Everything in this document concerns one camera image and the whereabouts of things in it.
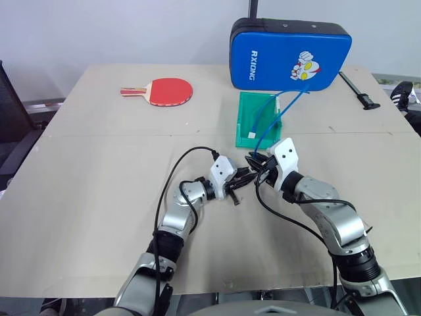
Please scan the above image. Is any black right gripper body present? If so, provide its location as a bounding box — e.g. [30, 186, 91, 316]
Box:
[257, 155, 281, 189]

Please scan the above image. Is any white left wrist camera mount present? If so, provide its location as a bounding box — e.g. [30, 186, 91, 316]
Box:
[209, 155, 238, 201]

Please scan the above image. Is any red table tennis paddle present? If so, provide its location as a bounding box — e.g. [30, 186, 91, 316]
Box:
[120, 77, 194, 107]

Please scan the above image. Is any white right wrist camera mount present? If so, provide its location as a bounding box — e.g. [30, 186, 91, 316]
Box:
[265, 137, 301, 192]

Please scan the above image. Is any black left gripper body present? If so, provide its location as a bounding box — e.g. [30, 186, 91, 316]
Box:
[224, 170, 245, 207]

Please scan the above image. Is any black caliper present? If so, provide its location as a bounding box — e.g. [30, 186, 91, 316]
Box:
[338, 71, 382, 111]

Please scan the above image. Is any blue kick pad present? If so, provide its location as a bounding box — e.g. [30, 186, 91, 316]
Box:
[229, 17, 353, 92]

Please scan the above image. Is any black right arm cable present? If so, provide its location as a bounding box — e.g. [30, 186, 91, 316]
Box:
[253, 166, 350, 313]

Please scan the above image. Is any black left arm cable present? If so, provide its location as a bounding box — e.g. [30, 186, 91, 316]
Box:
[151, 146, 220, 312]

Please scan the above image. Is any dark trouser leg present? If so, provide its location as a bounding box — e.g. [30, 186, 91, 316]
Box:
[403, 109, 421, 136]

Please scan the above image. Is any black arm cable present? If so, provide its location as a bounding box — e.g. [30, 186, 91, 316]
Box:
[253, 166, 350, 313]
[151, 146, 220, 312]

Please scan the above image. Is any green plastic bin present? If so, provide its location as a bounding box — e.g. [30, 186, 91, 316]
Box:
[234, 91, 285, 149]

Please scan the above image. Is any blue network cable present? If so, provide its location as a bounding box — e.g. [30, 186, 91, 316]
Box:
[252, 82, 312, 157]

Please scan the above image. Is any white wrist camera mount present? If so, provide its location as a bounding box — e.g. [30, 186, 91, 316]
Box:
[209, 155, 238, 201]
[265, 137, 301, 192]

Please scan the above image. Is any black shoe with white stripes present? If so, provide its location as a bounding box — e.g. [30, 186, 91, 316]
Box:
[389, 81, 416, 115]

